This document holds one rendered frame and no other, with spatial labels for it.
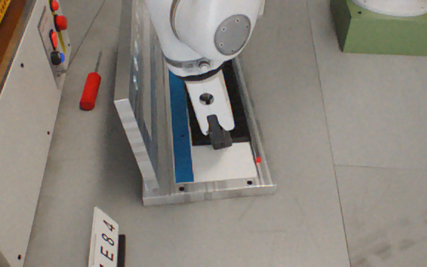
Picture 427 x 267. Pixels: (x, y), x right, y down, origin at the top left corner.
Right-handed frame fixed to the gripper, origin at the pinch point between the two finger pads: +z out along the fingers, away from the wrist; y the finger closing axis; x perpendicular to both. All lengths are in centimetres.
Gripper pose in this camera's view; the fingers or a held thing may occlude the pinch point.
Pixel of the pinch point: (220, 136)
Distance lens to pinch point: 68.9
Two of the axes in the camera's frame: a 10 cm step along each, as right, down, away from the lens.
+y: -1.1, -7.0, 7.1
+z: 2.1, 6.8, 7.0
